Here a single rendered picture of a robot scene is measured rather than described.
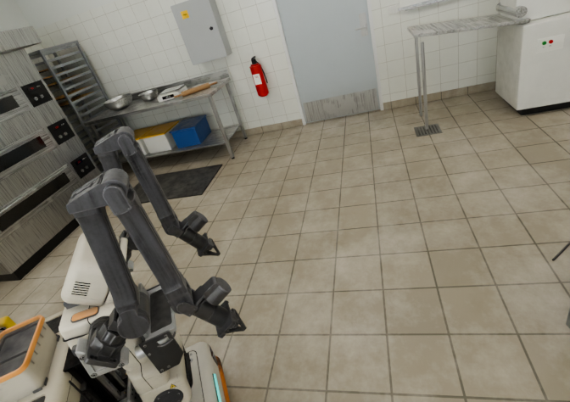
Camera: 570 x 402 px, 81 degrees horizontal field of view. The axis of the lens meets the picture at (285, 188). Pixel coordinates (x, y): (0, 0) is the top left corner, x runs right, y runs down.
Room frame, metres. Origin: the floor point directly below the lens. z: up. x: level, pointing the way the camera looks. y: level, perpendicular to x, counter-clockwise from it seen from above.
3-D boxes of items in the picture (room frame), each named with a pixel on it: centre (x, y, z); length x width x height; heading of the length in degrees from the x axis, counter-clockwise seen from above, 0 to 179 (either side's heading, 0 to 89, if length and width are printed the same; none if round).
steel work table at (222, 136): (4.69, 1.28, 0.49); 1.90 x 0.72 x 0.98; 71
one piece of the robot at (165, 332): (0.90, 0.59, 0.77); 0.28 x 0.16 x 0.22; 13
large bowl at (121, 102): (4.85, 1.81, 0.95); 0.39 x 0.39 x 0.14
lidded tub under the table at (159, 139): (4.74, 1.42, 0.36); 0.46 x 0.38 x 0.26; 161
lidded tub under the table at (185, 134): (4.59, 1.00, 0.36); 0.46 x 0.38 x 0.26; 163
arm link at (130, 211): (0.73, 0.37, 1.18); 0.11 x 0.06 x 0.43; 13
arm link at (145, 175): (1.15, 0.47, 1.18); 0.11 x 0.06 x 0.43; 13
